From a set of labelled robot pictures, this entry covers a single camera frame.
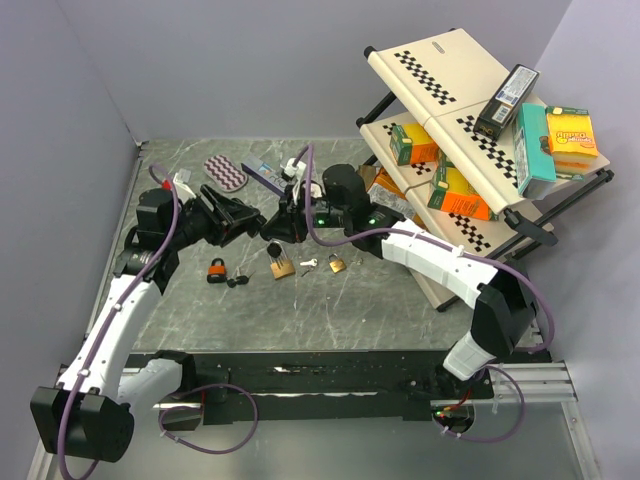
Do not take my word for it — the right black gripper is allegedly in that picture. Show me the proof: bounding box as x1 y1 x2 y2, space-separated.
260 186 349 245

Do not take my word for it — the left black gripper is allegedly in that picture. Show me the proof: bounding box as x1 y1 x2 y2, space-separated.
166 184 259 251

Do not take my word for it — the black padlock with keys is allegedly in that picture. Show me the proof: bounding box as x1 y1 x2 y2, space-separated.
266 241 283 266

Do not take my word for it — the long shackle brass padlock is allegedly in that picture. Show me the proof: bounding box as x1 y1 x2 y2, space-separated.
269 250 296 280

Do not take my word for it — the silver key pair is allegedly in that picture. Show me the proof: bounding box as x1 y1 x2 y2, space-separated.
300 258 318 277

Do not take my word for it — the orange black padlock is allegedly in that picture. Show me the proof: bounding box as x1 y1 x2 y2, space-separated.
206 258 227 284

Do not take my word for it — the small brass padlock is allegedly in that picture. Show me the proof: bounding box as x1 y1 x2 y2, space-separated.
328 253 347 274

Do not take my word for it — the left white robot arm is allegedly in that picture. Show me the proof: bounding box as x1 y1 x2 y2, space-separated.
30 186 265 462

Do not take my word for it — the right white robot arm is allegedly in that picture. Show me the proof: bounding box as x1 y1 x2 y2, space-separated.
261 164 537 399

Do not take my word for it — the pink striped oval sponge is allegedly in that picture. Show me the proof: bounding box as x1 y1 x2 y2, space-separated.
203 154 248 193

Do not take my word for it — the purple toothpaste box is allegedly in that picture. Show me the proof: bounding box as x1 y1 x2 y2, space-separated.
241 155 290 197

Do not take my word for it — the upper orange green box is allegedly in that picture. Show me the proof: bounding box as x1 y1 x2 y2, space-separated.
390 123 440 166

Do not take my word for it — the orange green box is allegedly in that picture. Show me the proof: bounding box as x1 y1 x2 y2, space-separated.
390 123 440 166
428 162 498 221

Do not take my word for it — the lower orange green box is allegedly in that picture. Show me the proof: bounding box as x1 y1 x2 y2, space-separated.
428 162 498 221

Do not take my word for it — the beige checkered shelf rack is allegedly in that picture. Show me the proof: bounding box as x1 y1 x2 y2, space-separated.
352 27 615 313

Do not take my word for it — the black rectangular box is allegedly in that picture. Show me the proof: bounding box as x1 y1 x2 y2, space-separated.
473 64 540 141

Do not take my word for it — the teal box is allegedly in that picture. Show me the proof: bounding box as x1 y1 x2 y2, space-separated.
513 103 557 200

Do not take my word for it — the orange sponge pack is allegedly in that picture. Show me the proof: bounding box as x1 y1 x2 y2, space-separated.
545 106 599 178

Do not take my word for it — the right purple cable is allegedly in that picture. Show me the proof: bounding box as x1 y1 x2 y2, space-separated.
292 143 556 444

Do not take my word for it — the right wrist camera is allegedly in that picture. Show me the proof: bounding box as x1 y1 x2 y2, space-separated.
281 158 323 205

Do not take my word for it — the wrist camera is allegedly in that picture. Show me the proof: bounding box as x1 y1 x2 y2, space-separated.
173 168 196 203
281 158 323 205

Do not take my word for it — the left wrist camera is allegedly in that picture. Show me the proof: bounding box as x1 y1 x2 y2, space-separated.
173 168 196 203

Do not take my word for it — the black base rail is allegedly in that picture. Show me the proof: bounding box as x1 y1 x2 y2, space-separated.
54 349 579 432

